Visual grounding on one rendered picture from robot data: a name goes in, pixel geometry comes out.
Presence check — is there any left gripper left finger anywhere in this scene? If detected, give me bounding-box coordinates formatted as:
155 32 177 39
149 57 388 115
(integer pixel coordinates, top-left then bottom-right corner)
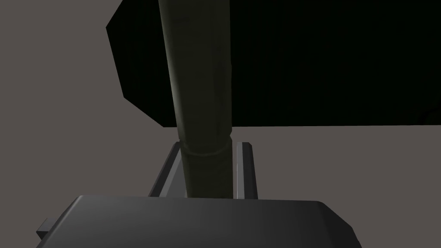
148 140 187 198

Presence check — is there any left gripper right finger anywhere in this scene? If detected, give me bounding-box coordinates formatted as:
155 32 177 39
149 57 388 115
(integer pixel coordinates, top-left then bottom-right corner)
233 141 259 200

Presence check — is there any black door leaf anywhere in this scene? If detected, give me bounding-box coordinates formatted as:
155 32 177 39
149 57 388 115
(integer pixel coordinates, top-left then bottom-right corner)
105 0 441 128

